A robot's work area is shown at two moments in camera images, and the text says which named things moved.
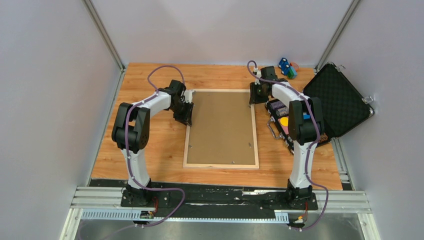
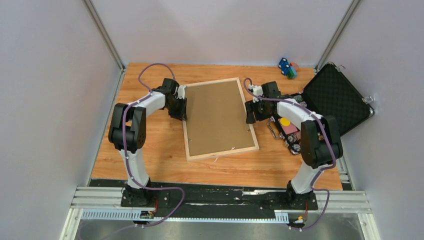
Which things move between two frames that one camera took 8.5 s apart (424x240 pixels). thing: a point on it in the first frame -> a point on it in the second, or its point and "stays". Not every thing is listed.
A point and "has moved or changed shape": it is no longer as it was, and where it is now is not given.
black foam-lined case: x=344 y=107 stays
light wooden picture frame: x=197 y=166 -> x=231 y=152
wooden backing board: x=221 y=130 has moved or changed shape
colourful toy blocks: x=289 y=69 stays
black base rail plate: x=192 y=198 stays
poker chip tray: x=278 y=125 stays
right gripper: x=254 y=99 -> x=249 y=106
